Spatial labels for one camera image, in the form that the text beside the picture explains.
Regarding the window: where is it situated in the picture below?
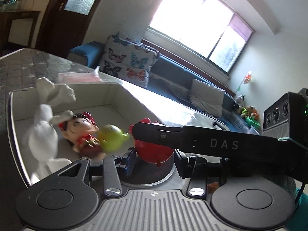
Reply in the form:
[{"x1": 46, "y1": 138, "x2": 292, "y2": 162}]
[{"x1": 149, "y1": 0, "x2": 254, "y2": 74}]

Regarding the dark grey cardboard box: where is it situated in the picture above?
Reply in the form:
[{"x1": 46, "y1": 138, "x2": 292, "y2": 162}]
[{"x1": 6, "y1": 81, "x2": 174, "y2": 187}]

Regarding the red round toy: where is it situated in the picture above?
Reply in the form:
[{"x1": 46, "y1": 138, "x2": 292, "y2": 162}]
[{"x1": 128, "y1": 117, "x2": 174, "y2": 168}]

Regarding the black-haired girl doll figurine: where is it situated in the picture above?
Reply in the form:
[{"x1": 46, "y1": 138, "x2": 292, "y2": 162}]
[{"x1": 58, "y1": 112, "x2": 106, "y2": 161}]

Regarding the black round turntable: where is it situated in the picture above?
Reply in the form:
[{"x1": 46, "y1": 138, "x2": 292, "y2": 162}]
[{"x1": 119, "y1": 157, "x2": 174, "y2": 188}]

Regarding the dark wooden door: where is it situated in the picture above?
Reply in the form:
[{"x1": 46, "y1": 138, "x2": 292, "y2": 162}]
[{"x1": 35, "y1": 0, "x2": 101, "y2": 57}]

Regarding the stuffed toys pile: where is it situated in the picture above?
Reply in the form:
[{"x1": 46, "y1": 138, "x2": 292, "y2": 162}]
[{"x1": 235, "y1": 94, "x2": 260, "y2": 129}]

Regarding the black camera box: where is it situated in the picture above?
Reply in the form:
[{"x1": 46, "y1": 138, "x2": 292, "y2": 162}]
[{"x1": 263, "y1": 88, "x2": 307, "y2": 142}]

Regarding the white plush rabbit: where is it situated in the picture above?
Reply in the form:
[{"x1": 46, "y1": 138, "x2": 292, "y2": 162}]
[{"x1": 26, "y1": 77, "x2": 76, "y2": 185}]

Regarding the green round toy figure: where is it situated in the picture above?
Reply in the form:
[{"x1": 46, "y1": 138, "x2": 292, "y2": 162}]
[{"x1": 98, "y1": 125, "x2": 130, "y2": 152}]

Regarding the blue sofa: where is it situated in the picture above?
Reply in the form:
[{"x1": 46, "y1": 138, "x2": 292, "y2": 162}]
[{"x1": 67, "y1": 42, "x2": 260, "y2": 134}]

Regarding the butterfly print pillow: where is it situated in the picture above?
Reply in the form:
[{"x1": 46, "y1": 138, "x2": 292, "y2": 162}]
[{"x1": 99, "y1": 33, "x2": 160, "y2": 88}]

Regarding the paper flower wall decoration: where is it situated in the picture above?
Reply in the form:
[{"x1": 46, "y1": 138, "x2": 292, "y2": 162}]
[{"x1": 235, "y1": 70, "x2": 252, "y2": 94}]

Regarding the dark wooden sideboard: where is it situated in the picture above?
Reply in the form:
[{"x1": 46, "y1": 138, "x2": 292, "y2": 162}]
[{"x1": 1, "y1": 0, "x2": 44, "y2": 48}]

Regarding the grey cushion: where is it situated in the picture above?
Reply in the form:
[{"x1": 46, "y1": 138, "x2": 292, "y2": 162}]
[{"x1": 189, "y1": 79, "x2": 224, "y2": 118}]

